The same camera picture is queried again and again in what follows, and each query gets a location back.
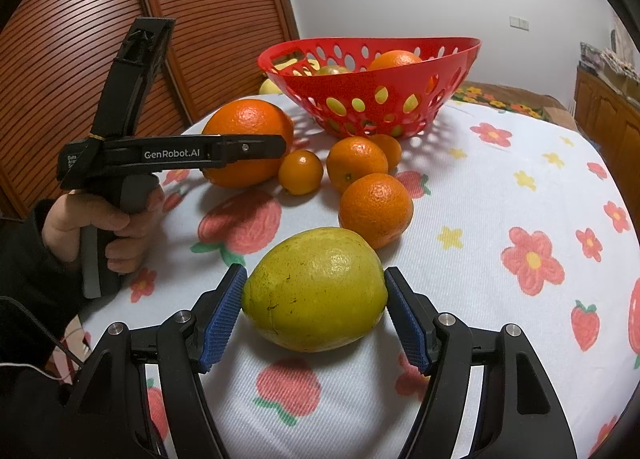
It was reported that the large orange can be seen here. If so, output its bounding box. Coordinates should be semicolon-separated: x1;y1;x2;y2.
368;49;422;71
202;98;294;189

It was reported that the small tangerine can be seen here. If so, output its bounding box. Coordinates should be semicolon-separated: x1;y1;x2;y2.
370;134;402;173
278;149;323;196

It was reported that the yellow-green mango front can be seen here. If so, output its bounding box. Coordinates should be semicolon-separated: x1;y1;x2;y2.
242;227;387;353

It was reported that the yellow-green mango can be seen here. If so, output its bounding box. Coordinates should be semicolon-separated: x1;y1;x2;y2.
242;227;387;353
314;64;350;75

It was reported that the person's left hand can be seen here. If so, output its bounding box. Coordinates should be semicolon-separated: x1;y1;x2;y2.
41;184;166;275

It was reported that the yellow plush toy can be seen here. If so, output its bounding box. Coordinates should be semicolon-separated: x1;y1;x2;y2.
258;58;320;95

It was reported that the small mandarin orange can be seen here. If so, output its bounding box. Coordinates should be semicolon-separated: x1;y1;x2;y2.
326;136;388;193
338;173;413;249

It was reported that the red perforated plastic basket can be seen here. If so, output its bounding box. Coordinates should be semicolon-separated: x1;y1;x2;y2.
257;36;482;139

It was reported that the brown louvered wardrobe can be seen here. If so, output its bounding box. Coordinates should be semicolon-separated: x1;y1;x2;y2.
1;0;297;217

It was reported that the small tangerine behind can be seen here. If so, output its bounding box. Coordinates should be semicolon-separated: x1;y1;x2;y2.
370;134;402;173

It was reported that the floral white tablecloth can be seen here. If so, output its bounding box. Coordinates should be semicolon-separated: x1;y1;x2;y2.
82;101;639;458

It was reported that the floral bed blanket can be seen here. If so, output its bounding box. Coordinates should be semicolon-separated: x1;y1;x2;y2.
452;81;577;130

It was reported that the wooden sideboard cabinet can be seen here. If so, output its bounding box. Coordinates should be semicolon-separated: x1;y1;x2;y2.
574;67;640;210

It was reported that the cardboard box with clutter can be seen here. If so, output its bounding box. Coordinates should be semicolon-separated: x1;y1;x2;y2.
580;42;639;86

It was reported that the wall light switch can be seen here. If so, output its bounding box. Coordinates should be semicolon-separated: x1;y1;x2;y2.
509;16;529;31

